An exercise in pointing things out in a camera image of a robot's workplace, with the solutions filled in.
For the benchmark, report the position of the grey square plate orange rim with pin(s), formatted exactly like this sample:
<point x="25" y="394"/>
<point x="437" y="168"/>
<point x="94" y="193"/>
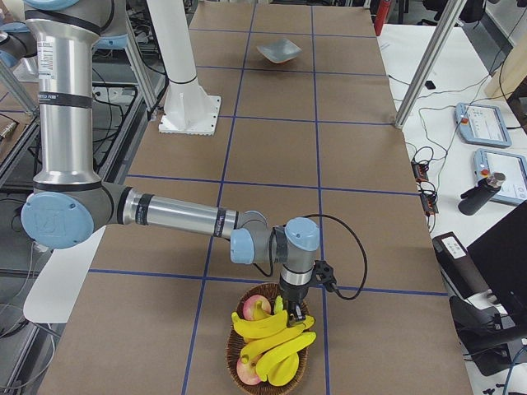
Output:
<point x="279" y="51"/>

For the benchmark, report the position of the red apple lower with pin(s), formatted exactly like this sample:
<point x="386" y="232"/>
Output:
<point x="246" y="371"/>

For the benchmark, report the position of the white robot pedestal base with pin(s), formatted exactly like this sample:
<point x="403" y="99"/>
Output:
<point x="188" y="109"/>

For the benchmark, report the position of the red apple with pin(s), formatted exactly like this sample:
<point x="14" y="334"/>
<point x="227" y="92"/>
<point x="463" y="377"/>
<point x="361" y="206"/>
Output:
<point x="246" y="371"/>
<point x="256" y="307"/>

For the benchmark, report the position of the green apple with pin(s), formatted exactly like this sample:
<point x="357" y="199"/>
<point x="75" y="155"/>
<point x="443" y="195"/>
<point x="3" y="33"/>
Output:
<point x="278" y="305"/>

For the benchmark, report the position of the black box white label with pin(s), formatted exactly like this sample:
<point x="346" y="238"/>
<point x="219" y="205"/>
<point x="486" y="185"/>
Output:
<point x="455" y="260"/>

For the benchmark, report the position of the aluminium frame post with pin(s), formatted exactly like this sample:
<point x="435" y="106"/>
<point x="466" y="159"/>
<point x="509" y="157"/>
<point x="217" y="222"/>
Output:
<point x="445" y="25"/>

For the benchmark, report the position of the red cylinder tube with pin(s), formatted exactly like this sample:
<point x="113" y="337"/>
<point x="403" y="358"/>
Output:
<point x="381" y="15"/>

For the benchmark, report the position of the red apple upper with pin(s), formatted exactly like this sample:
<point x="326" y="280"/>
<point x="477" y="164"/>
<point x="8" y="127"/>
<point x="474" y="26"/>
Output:
<point x="256" y="307"/>

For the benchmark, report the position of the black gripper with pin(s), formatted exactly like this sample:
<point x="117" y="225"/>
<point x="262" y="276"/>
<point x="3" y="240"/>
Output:
<point x="293" y="294"/>

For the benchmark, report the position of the black small puck device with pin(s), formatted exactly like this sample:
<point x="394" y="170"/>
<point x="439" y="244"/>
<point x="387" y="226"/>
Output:
<point x="430" y="85"/>

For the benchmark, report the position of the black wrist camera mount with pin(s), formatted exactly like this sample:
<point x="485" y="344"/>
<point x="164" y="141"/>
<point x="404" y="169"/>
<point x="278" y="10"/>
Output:
<point x="322" y="275"/>

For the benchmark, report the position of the blue teach pendant far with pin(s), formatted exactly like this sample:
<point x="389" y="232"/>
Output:
<point x="482" y="125"/>

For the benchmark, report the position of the black monitor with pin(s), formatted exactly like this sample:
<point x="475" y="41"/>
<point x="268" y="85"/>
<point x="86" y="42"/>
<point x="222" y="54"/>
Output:
<point x="500" y="256"/>

